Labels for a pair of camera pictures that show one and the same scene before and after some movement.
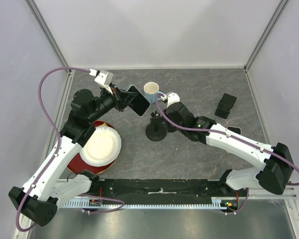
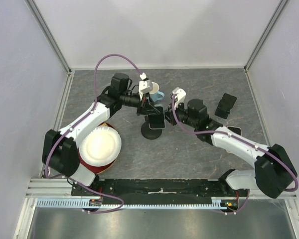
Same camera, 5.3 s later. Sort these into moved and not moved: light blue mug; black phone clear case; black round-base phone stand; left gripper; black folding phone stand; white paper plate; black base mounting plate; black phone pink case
Moved: left gripper; black phone clear case; black round-base phone stand
Not moved: black folding phone stand; light blue mug; black phone pink case; black base mounting plate; white paper plate
